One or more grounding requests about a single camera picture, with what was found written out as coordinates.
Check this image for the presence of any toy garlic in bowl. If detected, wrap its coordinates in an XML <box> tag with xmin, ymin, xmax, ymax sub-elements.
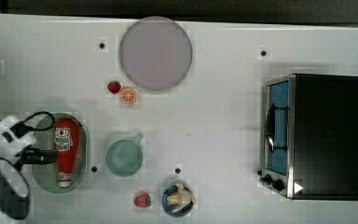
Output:
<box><xmin>167</xmin><ymin>183</ymin><xmax>197</xmax><ymax>214</ymax></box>

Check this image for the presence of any blue bowl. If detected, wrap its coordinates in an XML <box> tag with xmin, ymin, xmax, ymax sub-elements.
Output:
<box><xmin>161</xmin><ymin>183</ymin><xmax>196</xmax><ymax>217</ymax></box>

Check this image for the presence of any toy strawberry near bowl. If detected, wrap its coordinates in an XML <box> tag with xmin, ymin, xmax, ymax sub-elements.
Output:
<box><xmin>133</xmin><ymin>193</ymin><xmax>152</xmax><ymax>208</ymax></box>

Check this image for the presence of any grey round plate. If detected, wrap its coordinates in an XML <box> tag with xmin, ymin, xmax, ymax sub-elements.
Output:
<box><xmin>119</xmin><ymin>17</ymin><xmax>193</xmax><ymax>91</ymax></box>

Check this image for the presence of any red plush ketchup bottle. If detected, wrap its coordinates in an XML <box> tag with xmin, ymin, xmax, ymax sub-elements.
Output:
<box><xmin>54</xmin><ymin>119</ymin><xmax>79</xmax><ymax>189</ymax></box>

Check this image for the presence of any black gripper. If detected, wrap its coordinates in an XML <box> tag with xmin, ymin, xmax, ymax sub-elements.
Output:
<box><xmin>14</xmin><ymin>147</ymin><xmax>58</xmax><ymax>167</ymax></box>

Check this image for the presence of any green oval strainer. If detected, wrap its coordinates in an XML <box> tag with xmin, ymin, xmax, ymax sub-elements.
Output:
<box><xmin>32</xmin><ymin>113</ymin><xmax>88</xmax><ymax>194</ymax></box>

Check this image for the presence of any toy strawberry near plate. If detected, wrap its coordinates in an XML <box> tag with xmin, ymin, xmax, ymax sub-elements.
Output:
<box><xmin>107</xmin><ymin>81</ymin><xmax>121</xmax><ymax>94</ymax></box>

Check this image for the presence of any black toaster oven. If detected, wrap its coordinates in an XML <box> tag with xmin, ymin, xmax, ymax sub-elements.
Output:
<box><xmin>257</xmin><ymin>74</ymin><xmax>358</xmax><ymax>201</ymax></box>

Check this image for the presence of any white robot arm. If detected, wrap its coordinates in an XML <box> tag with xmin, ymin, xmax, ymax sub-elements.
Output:
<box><xmin>0</xmin><ymin>116</ymin><xmax>58</xmax><ymax>224</ymax></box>

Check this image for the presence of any toy orange slice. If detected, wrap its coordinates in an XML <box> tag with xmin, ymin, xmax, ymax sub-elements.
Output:
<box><xmin>120</xmin><ymin>88</ymin><xmax>137</xmax><ymax>104</ymax></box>

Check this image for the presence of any teal mug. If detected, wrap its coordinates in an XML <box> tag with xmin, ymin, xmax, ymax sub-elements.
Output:
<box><xmin>105</xmin><ymin>134</ymin><xmax>144</xmax><ymax>177</ymax></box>

